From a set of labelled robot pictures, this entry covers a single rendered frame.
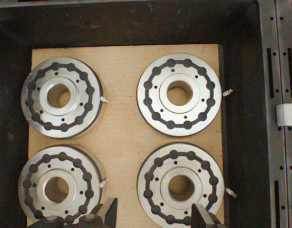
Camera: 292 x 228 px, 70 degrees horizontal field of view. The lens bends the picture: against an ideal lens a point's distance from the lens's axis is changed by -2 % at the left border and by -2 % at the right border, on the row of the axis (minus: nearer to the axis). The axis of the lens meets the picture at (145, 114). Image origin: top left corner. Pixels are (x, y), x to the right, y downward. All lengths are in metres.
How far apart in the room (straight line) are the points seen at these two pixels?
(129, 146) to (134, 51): 0.13
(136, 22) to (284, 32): 0.14
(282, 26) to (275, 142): 0.10
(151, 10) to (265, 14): 0.10
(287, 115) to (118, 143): 0.19
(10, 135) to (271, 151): 0.28
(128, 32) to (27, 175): 0.21
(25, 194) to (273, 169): 0.27
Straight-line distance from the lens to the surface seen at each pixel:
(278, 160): 0.22
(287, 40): 0.23
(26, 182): 0.31
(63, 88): 0.30
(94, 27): 0.27
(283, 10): 0.25
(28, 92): 0.30
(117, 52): 0.31
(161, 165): 0.26
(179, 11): 0.24
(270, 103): 0.21
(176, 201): 0.26
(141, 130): 0.29
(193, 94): 0.26
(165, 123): 0.26
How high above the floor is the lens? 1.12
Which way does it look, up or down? 85 degrees down
